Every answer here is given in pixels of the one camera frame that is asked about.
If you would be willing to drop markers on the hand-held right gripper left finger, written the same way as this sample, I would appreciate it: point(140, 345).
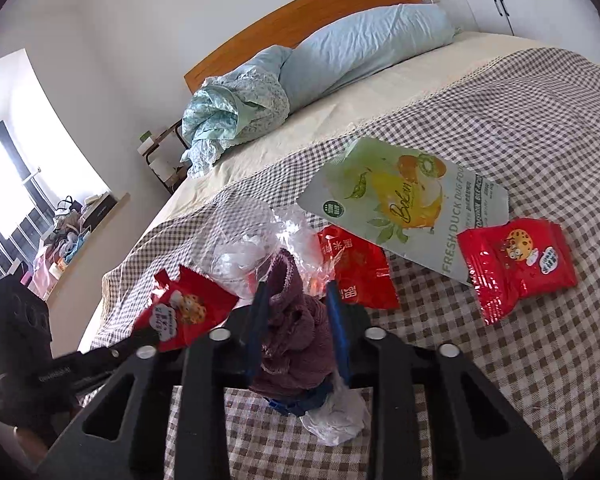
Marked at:
point(255, 330)

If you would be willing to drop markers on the plain red packet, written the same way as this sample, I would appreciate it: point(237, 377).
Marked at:
point(365, 270)

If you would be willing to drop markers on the black flat box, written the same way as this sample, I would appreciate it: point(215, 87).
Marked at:
point(100, 207)

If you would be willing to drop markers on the dark framed window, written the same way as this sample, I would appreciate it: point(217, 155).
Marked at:
point(0, 160)

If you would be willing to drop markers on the maroon knitted sock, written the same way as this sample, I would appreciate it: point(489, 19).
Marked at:
point(295, 330)

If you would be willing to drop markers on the light blue pillow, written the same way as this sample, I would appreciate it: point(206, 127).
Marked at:
point(360, 45)

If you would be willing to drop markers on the red cookie packet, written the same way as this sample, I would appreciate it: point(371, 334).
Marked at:
point(190, 310)
point(515, 270)

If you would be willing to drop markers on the white green food pouch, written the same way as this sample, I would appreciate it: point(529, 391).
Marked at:
point(400, 200)

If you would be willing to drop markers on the dark metal nightstand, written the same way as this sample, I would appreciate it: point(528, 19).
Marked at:
point(161, 136)

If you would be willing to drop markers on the pink bag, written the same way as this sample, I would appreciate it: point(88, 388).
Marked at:
point(40, 270)

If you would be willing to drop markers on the wooden headboard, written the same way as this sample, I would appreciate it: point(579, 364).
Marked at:
point(290, 15)

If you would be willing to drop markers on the white wardrobe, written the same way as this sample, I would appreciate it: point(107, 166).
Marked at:
point(540, 5)

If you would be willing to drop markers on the small white box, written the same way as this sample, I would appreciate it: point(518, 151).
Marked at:
point(146, 147)

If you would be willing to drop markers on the white tissue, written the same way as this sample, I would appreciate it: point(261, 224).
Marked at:
point(337, 420)

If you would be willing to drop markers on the floral green quilt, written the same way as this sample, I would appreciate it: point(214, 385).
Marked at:
point(230, 105)

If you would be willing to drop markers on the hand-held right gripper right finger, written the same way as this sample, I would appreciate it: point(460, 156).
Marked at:
point(337, 330)

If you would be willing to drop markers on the metal window railing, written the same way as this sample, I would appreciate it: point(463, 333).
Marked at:
point(30, 175)

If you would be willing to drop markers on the cream bed sheet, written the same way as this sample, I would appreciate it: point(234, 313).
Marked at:
point(360, 105)

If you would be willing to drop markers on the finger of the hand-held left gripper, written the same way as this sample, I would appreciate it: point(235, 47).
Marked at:
point(125, 347)
point(92, 380)

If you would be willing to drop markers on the crinkled clear wrapper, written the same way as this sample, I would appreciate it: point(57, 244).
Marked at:
point(300, 240)

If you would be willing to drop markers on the brown checkered blanket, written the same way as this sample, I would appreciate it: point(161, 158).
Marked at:
point(505, 385)

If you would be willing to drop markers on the windowsill clutter pile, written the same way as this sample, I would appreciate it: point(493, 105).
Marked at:
point(65, 245)

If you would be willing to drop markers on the black handbag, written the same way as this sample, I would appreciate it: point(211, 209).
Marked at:
point(69, 212)

